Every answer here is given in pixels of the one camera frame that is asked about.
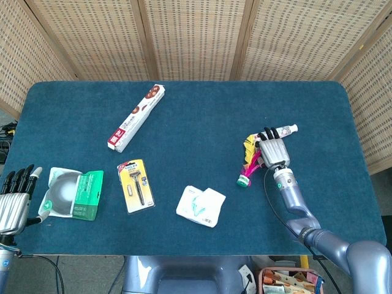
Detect blue felt table mat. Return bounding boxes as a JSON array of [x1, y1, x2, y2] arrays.
[[0, 80, 387, 257]]

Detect woven bamboo folding screen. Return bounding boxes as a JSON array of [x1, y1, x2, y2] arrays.
[[0, 0, 392, 175]]

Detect white toothpaste tube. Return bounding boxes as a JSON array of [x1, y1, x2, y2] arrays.
[[250, 124, 299, 141]]

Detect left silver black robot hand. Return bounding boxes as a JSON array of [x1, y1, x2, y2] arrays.
[[0, 164, 50, 236]]

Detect white tissue pack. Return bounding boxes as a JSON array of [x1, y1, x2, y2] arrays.
[[175, 184, 227, 228]]

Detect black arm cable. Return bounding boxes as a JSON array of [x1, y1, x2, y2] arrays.
[[263, 167, 342, 294], [15, 254, 65, 294]]

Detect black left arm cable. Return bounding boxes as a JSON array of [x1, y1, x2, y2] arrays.
[[15, 254, 65, 294]]

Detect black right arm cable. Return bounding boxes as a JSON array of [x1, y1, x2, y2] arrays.
[[263, 167, 342, 294]]

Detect round item in green package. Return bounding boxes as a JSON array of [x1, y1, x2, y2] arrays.
[[37, 167, 104, 221]]

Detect razor in yellow blister pack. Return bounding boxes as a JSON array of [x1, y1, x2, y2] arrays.
[[116, 158, 156, 214]]

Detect colourful feather shuttlecock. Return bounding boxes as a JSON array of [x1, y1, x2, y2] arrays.
[[236, 134, 265, 188]]

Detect pink basket with papers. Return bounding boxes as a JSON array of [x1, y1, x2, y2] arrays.
[[258, 267, 325, 294]]

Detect long white red foil box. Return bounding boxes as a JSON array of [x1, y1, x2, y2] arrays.
[[107, 83, 167, 153]]

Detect black cables on floor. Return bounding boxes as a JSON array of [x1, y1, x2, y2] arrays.
[[0, 121, 18, 165]]

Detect blue-grey robot torso base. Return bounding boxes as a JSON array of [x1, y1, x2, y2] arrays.
[[121, 255, 255, 294]]

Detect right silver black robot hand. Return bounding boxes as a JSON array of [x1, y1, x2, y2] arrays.
[[255, 126, 291, 168]]

